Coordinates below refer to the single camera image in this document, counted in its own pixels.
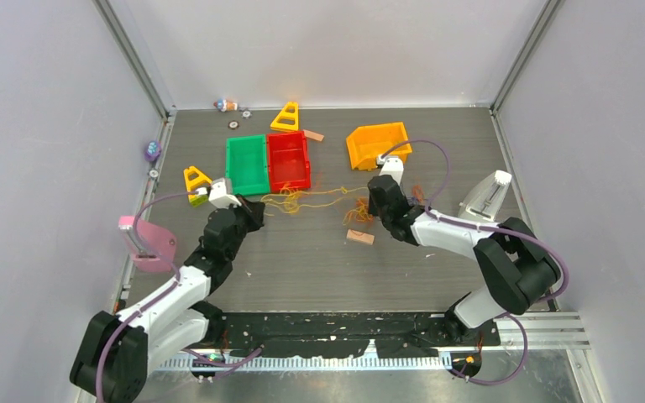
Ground orange string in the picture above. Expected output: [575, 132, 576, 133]
[342, 177, 427, 227]

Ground yellow string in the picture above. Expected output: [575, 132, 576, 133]
[260, 186, 370, 217]

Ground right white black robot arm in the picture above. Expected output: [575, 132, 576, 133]
[367, 175, 561, 345]

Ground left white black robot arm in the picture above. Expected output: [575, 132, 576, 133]
[69, 195, 265, 402]

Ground tan wooden block near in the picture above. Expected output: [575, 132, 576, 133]
[346, 229, 375, 245]

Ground tan wooden block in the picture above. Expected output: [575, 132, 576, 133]
[303, 129, 324, 142]
[346, 229, 375, 245]

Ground yellow triangle block near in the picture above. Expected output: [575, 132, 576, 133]
[183, 165, 212, 207]

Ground yellow triangle block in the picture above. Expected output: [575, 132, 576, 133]
[270, 102, 300, 133]
[183, 165, 212, 207]

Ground green plastic bin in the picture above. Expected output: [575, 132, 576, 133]
[225, 134, 270, 196]

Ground orange plastic bin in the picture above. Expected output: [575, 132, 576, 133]
[345, 122, 409, 171]

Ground red plastic bin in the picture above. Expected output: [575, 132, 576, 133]
[266, 131, 311, 193]

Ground pink gripper stand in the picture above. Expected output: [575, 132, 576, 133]
[118, 216, 177, 273]

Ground tan wooden block far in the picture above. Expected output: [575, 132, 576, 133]
[303, 129, 324, 142]

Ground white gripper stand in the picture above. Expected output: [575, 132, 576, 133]
[458, 170, 512, 222]

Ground yellow triangle block far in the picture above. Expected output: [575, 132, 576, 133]
[270, 102, 300, 133]

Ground purple toy block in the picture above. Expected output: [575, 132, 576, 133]
[144, 140, 162, 163]

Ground small toy figurine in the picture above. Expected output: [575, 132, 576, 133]
[212, 98, 239, 113]

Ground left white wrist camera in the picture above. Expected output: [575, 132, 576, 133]
[192, 178, 242, 208]

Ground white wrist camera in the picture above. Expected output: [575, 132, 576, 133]
[376, 154, 404, 186]
[192, 178, 242, 208]

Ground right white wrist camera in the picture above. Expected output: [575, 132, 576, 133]
[376, 154, 404, 186]

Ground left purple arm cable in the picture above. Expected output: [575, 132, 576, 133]
[95, 191, 265, 403]

